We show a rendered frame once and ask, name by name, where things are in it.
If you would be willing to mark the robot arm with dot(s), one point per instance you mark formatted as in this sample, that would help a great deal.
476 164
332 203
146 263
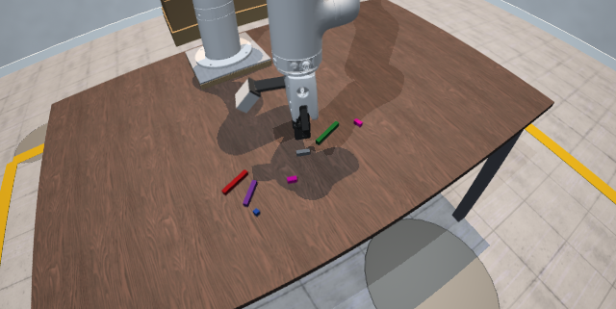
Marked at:
296 28

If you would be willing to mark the red rod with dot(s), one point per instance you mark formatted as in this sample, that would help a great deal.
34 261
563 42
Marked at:
235 182

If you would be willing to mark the green rod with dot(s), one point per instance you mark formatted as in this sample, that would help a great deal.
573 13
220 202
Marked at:
327 132

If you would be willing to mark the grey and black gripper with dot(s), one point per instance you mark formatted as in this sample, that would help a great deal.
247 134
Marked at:
302 95

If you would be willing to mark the grey rod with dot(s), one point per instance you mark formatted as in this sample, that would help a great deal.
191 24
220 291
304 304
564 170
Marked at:
303 152

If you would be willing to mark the purple rod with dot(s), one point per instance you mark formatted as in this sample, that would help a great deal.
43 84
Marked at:
250 193

